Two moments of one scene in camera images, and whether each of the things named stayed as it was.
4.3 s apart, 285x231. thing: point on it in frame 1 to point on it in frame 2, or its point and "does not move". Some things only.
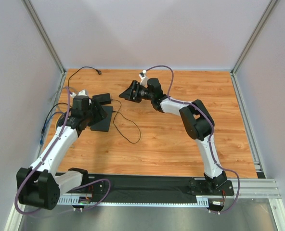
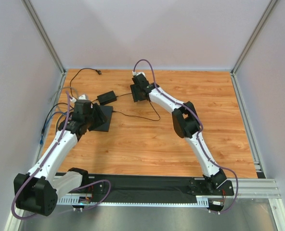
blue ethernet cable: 41,138 does not move
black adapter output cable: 115,111 to 141,117
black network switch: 103,124 does not move
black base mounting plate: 106,185 does not move
